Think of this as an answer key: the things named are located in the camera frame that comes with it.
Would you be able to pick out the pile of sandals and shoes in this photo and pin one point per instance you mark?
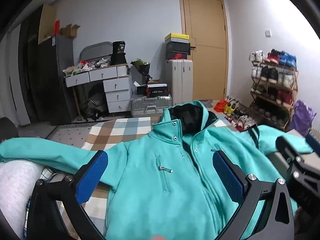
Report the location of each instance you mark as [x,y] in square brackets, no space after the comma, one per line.
[240,117]

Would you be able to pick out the red and black shoe box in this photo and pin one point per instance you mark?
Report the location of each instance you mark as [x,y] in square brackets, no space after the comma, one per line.
[177,55]

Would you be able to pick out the white desk with drawers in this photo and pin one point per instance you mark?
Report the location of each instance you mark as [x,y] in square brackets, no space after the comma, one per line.
[110,73]

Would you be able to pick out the white light switch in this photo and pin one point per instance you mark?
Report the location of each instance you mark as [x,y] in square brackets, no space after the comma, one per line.
[268,33]

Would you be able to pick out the small open cardboard box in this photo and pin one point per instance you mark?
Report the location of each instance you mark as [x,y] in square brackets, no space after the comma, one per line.
[70,31]

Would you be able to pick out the black paper bag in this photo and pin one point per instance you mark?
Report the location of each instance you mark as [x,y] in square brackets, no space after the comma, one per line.
[118,55]

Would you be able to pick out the grey chair back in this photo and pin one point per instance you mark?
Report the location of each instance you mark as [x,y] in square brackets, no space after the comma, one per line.
[95,50]

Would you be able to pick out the red packet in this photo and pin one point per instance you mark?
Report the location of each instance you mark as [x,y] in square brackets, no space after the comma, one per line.
[57,27]

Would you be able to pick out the purple bag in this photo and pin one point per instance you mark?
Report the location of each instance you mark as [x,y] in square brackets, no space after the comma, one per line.
[302,117]

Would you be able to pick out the wooden shoe rack with shoes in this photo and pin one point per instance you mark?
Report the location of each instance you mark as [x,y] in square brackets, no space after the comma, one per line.
[272,75]

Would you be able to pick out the black wardrobe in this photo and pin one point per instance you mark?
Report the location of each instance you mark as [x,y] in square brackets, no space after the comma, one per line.
[55,80]
[27,67]

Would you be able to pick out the white dotted mat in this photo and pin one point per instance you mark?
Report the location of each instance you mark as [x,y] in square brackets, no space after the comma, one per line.
[72,135]

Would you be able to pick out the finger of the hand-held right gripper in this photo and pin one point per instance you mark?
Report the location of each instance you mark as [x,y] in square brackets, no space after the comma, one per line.
[300,165]

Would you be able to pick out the pile of paper clutter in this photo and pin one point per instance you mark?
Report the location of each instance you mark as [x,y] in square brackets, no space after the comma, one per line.
[82,66]

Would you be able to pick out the black box with red stripe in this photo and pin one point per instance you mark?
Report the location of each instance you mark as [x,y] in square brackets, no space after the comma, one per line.
[157,90]

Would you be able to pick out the dark wrapped flower bouquet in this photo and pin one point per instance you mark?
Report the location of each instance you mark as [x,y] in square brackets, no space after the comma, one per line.
[143,67]

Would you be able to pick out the silver suitcase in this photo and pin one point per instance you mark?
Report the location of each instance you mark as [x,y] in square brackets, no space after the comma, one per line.
[150,105]

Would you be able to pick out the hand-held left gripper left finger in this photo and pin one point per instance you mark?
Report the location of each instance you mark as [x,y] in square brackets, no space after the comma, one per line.
[91,177]

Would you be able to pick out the tan wooden door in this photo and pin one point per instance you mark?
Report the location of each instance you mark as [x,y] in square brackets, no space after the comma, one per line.
[207,30]

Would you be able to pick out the red plastic bag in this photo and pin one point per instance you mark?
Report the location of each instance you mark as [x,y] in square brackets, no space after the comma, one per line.
[220,105]

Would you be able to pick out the black backpack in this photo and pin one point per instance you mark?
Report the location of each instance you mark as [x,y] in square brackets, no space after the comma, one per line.
[93,105]

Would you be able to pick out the yellow shoe box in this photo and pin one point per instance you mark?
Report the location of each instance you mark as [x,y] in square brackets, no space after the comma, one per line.
[176,37]

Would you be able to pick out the teal zip jacket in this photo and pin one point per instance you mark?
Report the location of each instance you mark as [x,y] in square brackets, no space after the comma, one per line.
[150,192]

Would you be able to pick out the large flat cardboard box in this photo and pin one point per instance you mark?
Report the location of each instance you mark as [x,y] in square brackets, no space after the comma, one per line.
[47,22]

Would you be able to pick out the checked bed sheet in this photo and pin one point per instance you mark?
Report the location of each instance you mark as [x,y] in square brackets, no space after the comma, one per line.
[120,130]

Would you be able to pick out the open black box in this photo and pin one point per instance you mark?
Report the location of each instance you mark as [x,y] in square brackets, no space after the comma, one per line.
[140,89]

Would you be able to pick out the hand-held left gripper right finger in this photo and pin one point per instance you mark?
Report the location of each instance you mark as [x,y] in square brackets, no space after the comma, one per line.
[227,177]

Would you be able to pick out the dark rounded object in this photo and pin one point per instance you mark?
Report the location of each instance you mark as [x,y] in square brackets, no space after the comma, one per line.
[7,130]

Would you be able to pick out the white upright suitcase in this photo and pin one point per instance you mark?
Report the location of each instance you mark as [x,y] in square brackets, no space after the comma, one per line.
[178,80]

